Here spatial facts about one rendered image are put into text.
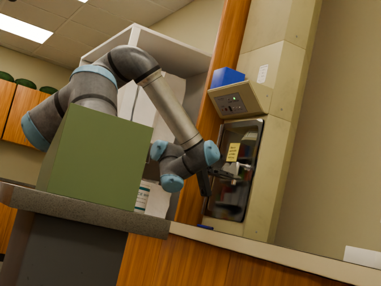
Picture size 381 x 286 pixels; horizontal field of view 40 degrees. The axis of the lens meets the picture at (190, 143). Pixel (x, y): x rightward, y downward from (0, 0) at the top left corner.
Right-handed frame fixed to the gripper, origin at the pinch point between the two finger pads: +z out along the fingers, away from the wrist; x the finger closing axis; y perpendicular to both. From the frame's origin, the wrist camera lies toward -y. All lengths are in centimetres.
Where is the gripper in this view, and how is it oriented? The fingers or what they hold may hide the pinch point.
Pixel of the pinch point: (236, 179)
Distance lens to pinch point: 196.7
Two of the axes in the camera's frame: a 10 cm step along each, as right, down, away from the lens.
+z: 8.6, 2.7, 4.4
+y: 2.1, -9.6, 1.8
